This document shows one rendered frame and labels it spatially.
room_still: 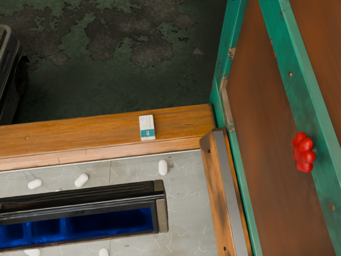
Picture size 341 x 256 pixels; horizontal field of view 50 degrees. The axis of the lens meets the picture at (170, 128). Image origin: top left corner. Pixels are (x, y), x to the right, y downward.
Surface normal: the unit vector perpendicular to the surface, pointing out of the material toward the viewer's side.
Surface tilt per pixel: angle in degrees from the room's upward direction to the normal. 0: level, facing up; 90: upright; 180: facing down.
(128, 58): 0
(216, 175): 67
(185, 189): 0
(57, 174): 0
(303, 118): 90
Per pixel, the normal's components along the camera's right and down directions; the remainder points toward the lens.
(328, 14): -0.99, 0.11
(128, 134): 0.00, -0.44
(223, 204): -0.91, -0.07
